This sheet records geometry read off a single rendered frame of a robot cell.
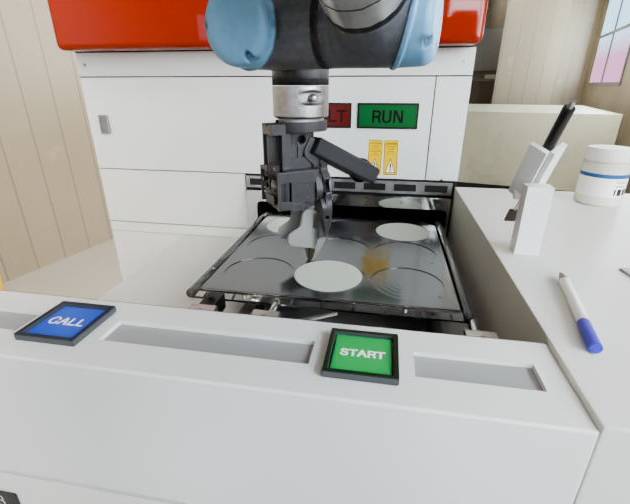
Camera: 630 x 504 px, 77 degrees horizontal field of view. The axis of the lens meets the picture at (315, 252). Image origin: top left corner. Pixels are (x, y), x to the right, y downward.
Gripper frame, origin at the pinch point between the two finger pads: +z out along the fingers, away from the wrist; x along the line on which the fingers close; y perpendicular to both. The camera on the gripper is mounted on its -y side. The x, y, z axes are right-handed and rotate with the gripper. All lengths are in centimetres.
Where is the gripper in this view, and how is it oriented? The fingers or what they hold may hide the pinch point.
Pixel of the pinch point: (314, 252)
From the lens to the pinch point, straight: 62.7
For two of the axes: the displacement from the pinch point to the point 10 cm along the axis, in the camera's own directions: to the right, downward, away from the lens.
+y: -9.0, 1.7, -4.1
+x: 4.4, 3.5, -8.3
